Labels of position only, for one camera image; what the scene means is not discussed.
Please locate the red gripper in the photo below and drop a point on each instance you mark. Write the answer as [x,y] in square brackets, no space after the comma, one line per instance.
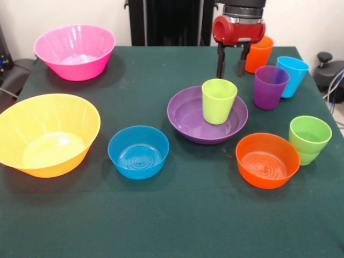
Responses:
[239,32]

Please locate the lime yellow cup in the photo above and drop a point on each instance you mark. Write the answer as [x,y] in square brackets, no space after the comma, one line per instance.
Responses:
[217,107]

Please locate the purple bowl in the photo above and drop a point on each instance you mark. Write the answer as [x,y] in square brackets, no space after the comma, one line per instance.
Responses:
[188,126]

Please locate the black computer tower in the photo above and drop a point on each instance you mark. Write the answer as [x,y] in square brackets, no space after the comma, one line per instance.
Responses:
[4,53]

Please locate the orange cup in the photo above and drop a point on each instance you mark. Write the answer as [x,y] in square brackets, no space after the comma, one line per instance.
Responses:
[260,56]

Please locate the purple cup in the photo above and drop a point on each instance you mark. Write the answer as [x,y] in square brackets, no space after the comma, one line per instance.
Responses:
[268,96]

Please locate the blue cup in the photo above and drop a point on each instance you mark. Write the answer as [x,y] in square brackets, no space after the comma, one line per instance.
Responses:
[294,78]

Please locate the black equipment with knob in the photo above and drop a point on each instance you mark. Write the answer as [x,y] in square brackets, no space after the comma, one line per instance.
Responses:
[329,72]

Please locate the green cup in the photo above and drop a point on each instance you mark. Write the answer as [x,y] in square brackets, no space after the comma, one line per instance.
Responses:
[310,129]
[309,158]

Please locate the small orange bowl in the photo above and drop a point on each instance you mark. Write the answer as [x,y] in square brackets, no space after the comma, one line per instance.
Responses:
[266,181]

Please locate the small blue bowl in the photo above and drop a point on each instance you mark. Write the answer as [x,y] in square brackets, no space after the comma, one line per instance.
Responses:
[138,172]

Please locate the dark green tablecloth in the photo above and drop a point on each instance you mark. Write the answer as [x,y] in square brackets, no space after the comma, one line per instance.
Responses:
[188,215]

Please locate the large pink bowl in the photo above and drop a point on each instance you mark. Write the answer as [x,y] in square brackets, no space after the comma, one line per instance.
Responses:
[53,45]

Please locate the large orange yellow bowl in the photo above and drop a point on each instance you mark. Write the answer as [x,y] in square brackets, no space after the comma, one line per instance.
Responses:
[40,115]

